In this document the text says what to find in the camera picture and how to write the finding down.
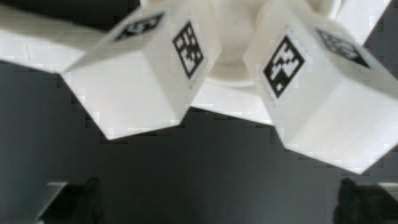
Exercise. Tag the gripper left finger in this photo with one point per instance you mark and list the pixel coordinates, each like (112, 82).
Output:
(76, 206)

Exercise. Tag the white U-shaped fence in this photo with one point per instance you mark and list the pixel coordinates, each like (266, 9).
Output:
(50, 44)

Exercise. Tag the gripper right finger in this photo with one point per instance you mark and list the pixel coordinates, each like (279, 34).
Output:
(366, 203)

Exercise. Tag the white round stool seat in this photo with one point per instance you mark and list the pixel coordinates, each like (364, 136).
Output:
(284, 56)

